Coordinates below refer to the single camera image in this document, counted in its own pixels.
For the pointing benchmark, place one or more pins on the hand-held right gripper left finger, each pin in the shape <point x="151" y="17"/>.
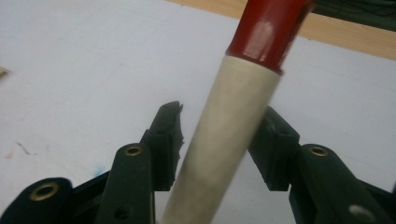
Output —
<point x="165" y="149"/>

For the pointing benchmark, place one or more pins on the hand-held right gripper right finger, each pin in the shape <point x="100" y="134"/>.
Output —
<point x="274" y="155"/>

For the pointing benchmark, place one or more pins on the wooden table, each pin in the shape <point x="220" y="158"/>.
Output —
<point x="342" y="39"/>

